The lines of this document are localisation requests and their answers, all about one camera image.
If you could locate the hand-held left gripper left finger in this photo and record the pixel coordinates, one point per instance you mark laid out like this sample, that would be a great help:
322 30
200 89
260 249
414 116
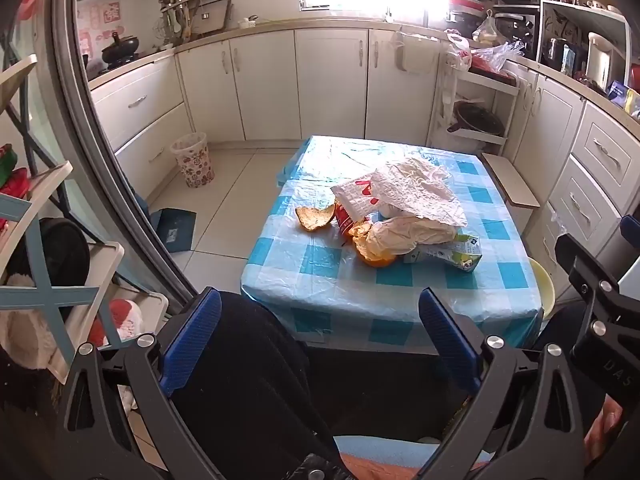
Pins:
192 340

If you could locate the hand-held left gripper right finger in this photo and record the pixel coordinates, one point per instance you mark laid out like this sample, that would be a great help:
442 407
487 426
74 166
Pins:
450 340

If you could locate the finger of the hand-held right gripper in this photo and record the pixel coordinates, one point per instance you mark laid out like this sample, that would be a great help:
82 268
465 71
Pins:
600 305
632 232

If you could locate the green drink carton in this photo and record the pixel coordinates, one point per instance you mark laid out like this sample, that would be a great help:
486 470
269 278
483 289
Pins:
450 257

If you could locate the cream paper bag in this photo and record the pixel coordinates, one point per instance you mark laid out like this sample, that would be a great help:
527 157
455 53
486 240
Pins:
415 235

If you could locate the white red-print plastic bag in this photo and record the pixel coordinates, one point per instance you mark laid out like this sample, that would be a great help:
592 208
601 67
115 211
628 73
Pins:
415 185

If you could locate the red snack packet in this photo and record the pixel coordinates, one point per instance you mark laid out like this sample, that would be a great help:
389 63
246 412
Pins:
345 220

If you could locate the floral waste basket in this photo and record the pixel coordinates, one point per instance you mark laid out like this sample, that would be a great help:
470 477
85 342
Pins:
195 165

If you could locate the person's right hand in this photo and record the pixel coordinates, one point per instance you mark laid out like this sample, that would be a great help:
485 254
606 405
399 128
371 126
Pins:
602 430

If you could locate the person's right leg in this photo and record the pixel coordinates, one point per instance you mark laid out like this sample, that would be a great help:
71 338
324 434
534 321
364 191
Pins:
560 327

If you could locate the person's leg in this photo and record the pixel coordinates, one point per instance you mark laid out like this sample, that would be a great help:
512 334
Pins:
560 327
250 385

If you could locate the yellow plastic stool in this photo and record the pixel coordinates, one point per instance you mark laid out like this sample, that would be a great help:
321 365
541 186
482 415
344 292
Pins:
544 285

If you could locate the person's left leg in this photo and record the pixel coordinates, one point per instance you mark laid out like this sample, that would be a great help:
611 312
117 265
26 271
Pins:
250 385

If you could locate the red white plush toy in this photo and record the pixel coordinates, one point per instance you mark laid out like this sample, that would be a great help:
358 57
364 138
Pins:
122 317

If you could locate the small clear plastic bag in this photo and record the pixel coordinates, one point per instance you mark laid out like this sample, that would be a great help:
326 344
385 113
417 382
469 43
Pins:
559 221

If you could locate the blue checkered tablecloth table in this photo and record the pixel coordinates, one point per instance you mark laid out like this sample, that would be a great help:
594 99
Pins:
350 285

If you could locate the blue orange seat cushion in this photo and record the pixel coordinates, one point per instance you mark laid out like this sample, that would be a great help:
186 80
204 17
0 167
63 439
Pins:
390 455

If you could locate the white blue folding shelf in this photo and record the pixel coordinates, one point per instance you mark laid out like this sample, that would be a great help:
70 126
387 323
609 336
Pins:
50 305

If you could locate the white storage rack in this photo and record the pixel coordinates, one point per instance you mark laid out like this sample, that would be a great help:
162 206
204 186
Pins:
500 89

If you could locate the white shelf unit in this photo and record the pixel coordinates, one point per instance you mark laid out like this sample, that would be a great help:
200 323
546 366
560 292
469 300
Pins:
585 12

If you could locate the black toaster oven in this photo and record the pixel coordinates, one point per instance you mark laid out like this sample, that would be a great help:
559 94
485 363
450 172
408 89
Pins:
510 27

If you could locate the clear bag of food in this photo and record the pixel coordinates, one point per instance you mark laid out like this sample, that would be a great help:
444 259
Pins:
487 32

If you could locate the white red plastic bag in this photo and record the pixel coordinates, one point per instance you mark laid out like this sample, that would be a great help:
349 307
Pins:
460 52

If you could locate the white kitchen cabinets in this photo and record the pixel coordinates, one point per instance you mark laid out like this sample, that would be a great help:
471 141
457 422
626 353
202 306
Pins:
330 85

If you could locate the black wok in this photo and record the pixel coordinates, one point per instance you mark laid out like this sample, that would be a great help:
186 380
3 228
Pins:
120 50

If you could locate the white door-hung bracket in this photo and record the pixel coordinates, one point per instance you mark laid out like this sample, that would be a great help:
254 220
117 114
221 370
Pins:
415 55

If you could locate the wall utensil rack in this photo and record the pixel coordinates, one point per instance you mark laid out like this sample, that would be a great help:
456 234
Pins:
210 12

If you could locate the red wall stickers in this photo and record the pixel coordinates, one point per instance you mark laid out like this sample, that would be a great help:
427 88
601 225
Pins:
107 12

